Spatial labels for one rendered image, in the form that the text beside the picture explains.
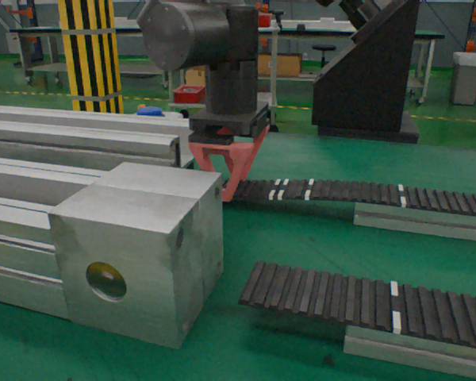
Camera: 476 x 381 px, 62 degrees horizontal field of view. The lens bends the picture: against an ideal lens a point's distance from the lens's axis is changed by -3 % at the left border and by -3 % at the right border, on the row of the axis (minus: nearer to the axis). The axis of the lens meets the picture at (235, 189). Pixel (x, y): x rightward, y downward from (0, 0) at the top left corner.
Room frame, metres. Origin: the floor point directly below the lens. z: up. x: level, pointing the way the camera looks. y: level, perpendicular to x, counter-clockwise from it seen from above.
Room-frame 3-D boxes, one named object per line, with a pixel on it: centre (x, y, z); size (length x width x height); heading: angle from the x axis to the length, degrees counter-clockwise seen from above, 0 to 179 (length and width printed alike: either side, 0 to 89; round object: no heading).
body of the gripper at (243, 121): (0.45, 0.00, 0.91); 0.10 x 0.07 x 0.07; 164
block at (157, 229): (0.28, 0.06, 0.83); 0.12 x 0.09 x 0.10; 163
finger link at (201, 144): (0.43, 0.01, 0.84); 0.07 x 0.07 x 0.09; 74
